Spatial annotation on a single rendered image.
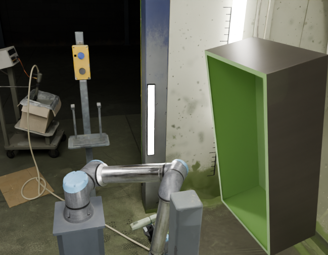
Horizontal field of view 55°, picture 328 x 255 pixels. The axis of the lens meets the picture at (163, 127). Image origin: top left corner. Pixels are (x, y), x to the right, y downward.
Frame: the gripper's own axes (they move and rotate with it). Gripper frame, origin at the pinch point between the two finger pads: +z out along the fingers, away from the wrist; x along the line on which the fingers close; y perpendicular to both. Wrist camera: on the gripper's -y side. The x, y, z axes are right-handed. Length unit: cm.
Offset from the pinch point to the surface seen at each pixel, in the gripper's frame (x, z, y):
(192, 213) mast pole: -9, -142, -136
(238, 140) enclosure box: 80, -11, -48
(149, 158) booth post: 24, 46, -24
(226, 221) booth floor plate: 71, 7, 45
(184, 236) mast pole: -11, -142, -132
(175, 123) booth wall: 54, 43, -49
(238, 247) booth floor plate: 63, -23, 43
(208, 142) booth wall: 79, 39, -21
